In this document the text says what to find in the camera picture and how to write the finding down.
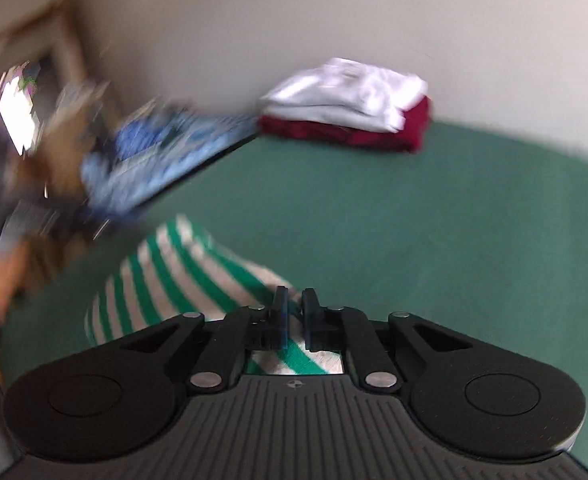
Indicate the dark red folded sweater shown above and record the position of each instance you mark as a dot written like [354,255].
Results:
[324,132]

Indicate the blue patterned towel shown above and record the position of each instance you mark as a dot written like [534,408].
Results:
[163,160]

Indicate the white folded towel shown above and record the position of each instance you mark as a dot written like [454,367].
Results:
[334,115]

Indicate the green table cloth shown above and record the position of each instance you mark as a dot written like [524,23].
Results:
[399,220]

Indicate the wooden furniture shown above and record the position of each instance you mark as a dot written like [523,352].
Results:
[63,50]

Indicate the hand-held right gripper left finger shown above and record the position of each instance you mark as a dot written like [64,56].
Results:
[283,320]

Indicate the white folded shirt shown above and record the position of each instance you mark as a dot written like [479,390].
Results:
[354,85]

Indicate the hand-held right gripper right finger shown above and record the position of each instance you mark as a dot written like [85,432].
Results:
[310,320]

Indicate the green white striped shirt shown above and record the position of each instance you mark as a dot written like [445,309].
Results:
[173,275]

